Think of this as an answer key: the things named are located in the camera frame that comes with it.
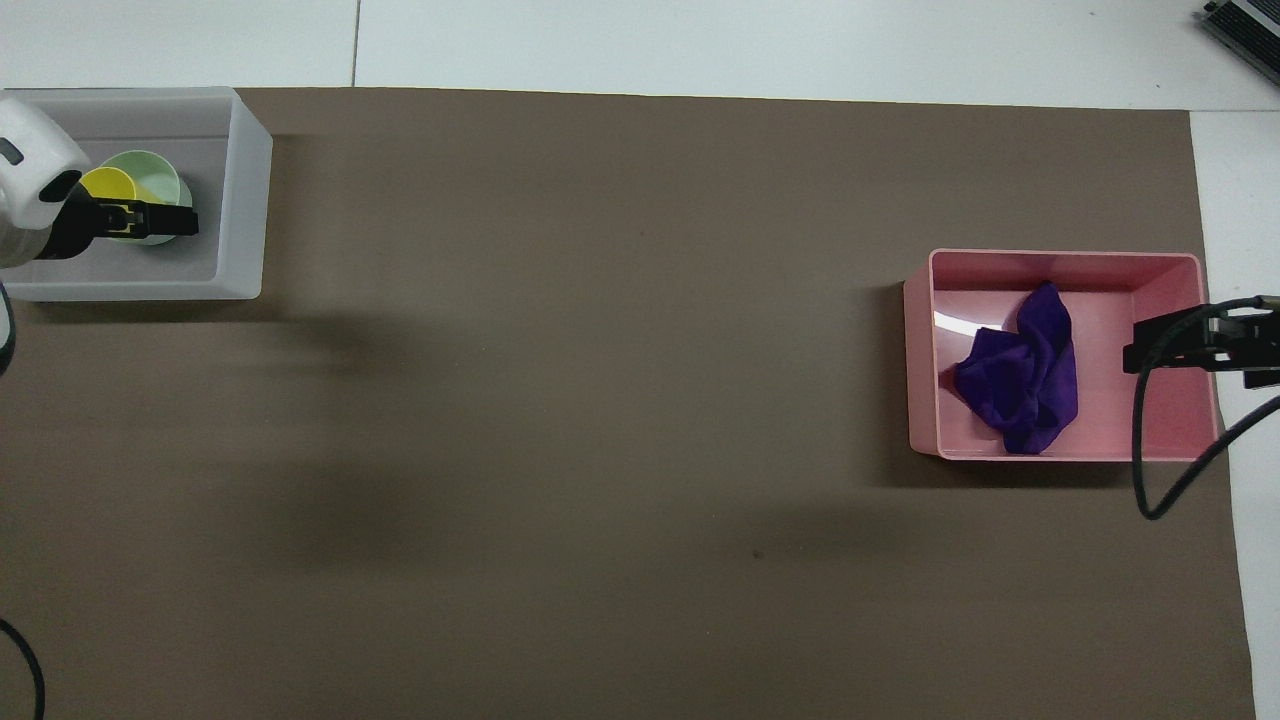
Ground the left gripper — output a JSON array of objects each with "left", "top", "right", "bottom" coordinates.
[{"left": 38, "top": 180, "right": 127, "bottom": 261}]

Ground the light green plastic cup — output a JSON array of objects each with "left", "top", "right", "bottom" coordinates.
[{"left": 100, "top": 150, "right": 194, "bottom": 247}]

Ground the purple cloth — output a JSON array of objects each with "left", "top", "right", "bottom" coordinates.
[{"left": 953, "top": 282, "right": 1081, "bottom": 455}]

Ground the yellow plastic cup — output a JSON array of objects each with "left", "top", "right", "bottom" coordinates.
[{"left": 80, "top": 167, "right": 139, "bottom": 242}]

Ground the translucent white plastic box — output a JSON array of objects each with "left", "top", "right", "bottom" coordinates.
[{"left": 0, "top": 87, "right": 273, "bottom": 302}]

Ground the pink plastic box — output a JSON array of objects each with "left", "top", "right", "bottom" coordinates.
[{"left": 904, "top": 249, "right": 1224, "bottom": 463}]

